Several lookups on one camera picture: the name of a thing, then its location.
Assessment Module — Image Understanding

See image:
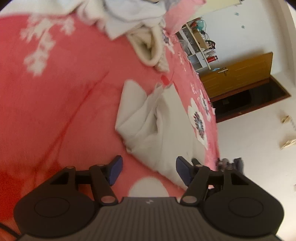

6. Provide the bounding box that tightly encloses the red floral blanket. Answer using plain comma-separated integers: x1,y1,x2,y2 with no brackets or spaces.
0,10,220,241

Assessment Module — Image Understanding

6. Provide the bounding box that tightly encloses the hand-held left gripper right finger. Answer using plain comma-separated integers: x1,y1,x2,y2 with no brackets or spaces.
176,156,250,206

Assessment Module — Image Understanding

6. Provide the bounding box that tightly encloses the cream wardrobe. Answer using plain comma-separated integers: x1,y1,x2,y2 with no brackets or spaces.
203,0,242,12

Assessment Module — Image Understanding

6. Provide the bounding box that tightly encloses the pink floral quilt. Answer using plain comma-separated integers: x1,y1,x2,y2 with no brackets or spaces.
163,0,207,34

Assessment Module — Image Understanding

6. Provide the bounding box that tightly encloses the cardboard box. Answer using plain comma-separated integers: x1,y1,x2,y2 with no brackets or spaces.
193,31,208,49

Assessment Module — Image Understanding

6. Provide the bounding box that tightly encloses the dark brown door frame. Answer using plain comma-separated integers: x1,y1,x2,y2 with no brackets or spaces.
210,76,291,123

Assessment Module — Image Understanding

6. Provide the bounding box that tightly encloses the white garment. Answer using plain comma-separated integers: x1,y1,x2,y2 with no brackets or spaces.
115,79,197,189
102,0,167,41

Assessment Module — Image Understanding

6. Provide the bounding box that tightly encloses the white crumpled garment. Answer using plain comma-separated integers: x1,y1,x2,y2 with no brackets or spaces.
102,0,167,41

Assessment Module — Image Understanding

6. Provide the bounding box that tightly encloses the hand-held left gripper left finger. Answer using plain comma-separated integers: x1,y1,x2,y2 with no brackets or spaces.
50,155,123,206

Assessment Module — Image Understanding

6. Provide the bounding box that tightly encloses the beige crumpled garment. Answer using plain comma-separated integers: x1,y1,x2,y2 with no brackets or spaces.
53,0,109,30

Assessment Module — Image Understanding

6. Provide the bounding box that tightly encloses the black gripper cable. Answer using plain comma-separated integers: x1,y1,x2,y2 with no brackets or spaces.
0,222,21,240

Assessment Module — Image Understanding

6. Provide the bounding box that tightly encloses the dark grey folded garment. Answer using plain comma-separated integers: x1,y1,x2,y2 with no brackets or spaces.
233,158,244,172

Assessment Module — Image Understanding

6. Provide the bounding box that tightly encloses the wooden door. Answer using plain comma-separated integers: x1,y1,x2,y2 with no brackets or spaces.
200,52,274,99

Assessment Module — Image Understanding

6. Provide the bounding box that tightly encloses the white shelf desk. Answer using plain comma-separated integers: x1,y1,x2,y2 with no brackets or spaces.
176,23,212,71

